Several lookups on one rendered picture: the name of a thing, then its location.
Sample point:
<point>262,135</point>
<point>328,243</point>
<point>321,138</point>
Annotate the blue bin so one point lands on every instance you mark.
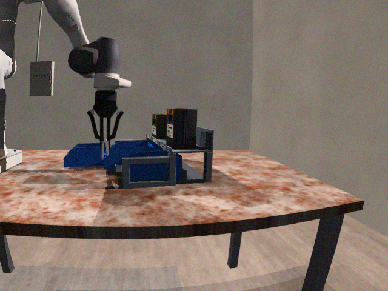
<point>140,172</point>
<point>123,150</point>
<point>84,155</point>
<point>157,147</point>

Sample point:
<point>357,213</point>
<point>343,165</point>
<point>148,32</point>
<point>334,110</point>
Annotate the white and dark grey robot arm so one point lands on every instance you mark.
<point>100,58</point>

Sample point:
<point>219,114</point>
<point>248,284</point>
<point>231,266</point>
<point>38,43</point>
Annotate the grey metal shelf frame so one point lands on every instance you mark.
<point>204,143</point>

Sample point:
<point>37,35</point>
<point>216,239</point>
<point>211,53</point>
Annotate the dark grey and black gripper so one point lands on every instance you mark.
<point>105,106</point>

